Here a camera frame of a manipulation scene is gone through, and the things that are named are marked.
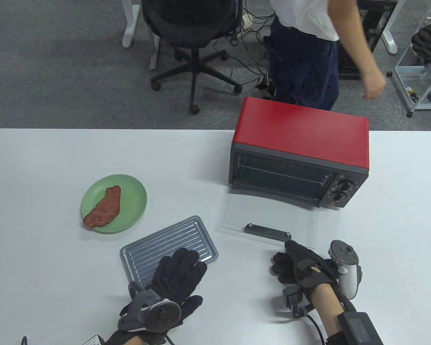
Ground person's left hand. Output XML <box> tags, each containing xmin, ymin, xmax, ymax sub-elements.
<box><xmin>106</xmin><ymin>247</ymin><xmax>208</xmax><ymax>345</ymax></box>

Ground person's right hand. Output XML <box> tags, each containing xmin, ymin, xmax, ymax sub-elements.
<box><xmin>271</xmin><ymin>240</ymin><xmax>340</xmax><ymax>290</ymax></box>

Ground metal baking tray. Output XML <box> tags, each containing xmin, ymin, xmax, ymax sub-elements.
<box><xmin>120</xmin><ymin>215</ymin><xmax>219</xmax><ymax>284</ymax></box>

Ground green plate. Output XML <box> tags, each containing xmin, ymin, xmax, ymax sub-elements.
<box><xmin>81</xmin><ymin>174</ymin><xmax>148</xmax><ymax>234</ymax></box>

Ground brown steak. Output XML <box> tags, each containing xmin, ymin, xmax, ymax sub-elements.
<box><xmin>83</xmin><ymin>185</ymin><xmax>122</xmax><ymax>229</ymax></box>

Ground red toaster oven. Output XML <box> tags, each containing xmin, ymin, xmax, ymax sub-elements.
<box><xmin>222</xmin><ymin>96</ymin><xmax>370</xmax><ymax>249</ymax></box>

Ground black forearm tracker box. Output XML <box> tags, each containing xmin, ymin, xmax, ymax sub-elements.
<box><xmin>327</xmin><ymin>312</ymin><xmax>383</xmax><ymax>345</ymax></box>

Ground grey handheld controller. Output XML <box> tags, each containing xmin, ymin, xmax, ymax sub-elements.
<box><xmin>330</xmin><ymin>240</ymin><xmax>362</xmax><ymax>300</ymax></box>
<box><xmin>118</xmin><ymin>281</ymin><xmax>182</xmax><ymax>333</ymax></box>

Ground black floor bag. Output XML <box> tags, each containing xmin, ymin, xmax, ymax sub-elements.
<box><xmin>256</xmin><ymin>74</ymin><xmax>273</xmax><ymax>99</ymax></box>

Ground white desk leg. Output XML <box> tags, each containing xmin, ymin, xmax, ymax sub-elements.
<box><xmin>122</xmin><ymin>0</ymin><xmax>141</xmax><ymax>48</ymax></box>
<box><xmin>383</xmin><ymin>0</ymin><xmax>406</xmax><ymax>55</ymax></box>

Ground black mesh office chair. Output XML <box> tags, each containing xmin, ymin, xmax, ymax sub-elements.
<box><xmin>141</xmin><ymin>0</ymin><xmax>243</xmax><ymax>115</ymax></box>

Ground black open computer case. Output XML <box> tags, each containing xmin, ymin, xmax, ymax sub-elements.
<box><xmin>339</xmin><ymin>0</ymin><xmax>398</xmax><ymax>80</ymax></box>

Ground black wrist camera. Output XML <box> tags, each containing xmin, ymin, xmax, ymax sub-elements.
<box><xmin>282</xmin><ymin>286</ymin><xmax>313</xmax><ymax>318</ymax></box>

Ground black floor cables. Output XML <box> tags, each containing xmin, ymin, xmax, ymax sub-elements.
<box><xmin>215</xmin><ymin>7</ymin><xmax>273</xmax><ymax>87</ymax></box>

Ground white wire cart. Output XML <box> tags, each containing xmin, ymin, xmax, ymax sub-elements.
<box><xmin>387</xmin><ymin>16</ymin><xmax>431</xmax><ymax>118</ymax></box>

